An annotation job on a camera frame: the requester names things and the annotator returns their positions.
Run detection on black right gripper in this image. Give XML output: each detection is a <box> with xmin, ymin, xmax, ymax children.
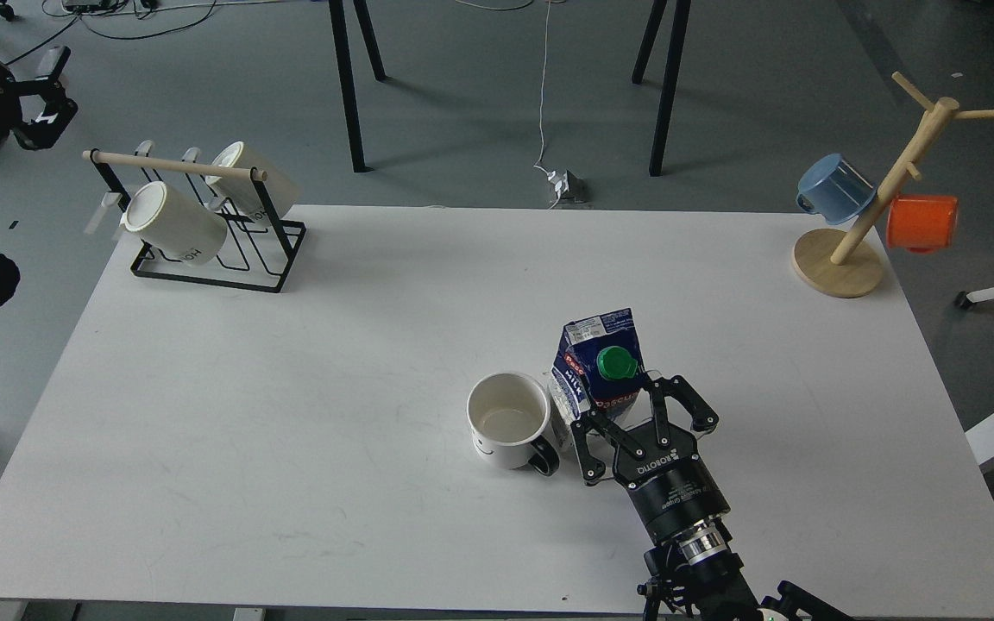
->
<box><xmin>569</xmin><ymin>371</ymin><xmax>732</xmax><ymax>546</ymax></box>

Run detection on blue white milk carton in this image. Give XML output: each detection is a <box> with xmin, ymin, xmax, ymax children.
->
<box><xmin>549</xmin><ymin>308</ymin><xmax>645</xmax><ymax>428</ymax></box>

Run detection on white mug with black handle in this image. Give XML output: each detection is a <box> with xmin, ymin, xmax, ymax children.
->
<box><xmin>466</xmin><ymin>371</ymin><xmax>560</xmax><ymax>477</ymax></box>

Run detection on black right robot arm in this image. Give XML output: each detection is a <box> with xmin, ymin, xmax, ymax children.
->
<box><xmin>569</xmin><ymin>374</ymin><xmax>846</xmax><ymax>620</ymax></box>

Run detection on white mug front on rack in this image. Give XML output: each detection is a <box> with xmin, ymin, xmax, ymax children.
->
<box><xmin>121</xmin><ymin>181</ymin><xmax>228</xmax><ymax>267</ymax></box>

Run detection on white mug on rack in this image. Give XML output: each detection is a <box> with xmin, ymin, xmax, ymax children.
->
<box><xmin>204</xmin><ymin>141</ymin><xmax>300</xmax><ymax>222</ymax></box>
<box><xmin>121</xmin><ymin>181</ymin><xmax>228</xmax><ymax>267</ymax></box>

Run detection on white mug rear on rack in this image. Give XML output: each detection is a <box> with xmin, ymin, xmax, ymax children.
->
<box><xmin>204</xmin><ymin>141</ymin><xmax>300</xmax><ymax>222</ymax></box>

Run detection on grey floor power socket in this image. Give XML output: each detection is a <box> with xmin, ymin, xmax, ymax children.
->
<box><xmin>547</xmin><ymin>170</ymin><xmax>590</xmax><ymax>208</ymax></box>

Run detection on wooden mug tree stand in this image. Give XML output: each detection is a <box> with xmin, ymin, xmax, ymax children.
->
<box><xmin>792</xmin><ymin>71</ymin><xmax>994</xmax><ymax>298</ymax></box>

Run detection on black left table legs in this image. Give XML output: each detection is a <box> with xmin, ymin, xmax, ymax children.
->
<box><xmin>327</xmin><ymin>1</ymin><xmax>389</xmax><ymax>173</ymax></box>

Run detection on black table legs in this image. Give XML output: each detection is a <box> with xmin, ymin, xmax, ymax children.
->
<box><xmin>327</xmin><ymin>1</ymin><xmax>389</xmax><ymax>173</ymax></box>
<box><xmin>631</xmin><ymin>1</ymin><xmax>693</xmax><ymax>177</ymax></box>

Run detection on blue mug on tree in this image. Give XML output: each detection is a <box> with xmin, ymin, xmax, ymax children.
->
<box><xmin>796</xmin><ymin>153</ymin><xmax>878</xmax><ymax>225</ymax></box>

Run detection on orange mug on tree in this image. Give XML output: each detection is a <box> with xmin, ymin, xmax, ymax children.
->
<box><xmin>886</xmin><ymin>194</ymin><xmax>959</xmax><ymax>253</ymax></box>

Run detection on black right table legs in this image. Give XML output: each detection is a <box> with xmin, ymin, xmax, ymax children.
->
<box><xmin>631</xmin><ymin>1</ymin><xmax>693</xmax><ymax>177</ymax></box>

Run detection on black wire mug rack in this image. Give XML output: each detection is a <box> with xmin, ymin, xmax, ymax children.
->
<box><xmin>83</xmin><ymin>141</ymin><xmax>308</xmax><ymax>293</ymax></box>

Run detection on white cable on floor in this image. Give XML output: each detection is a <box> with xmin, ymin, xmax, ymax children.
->
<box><xmin>454</xmin><ymin>0</ymin><xmax>560</xmax><ymax>208</ymax></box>

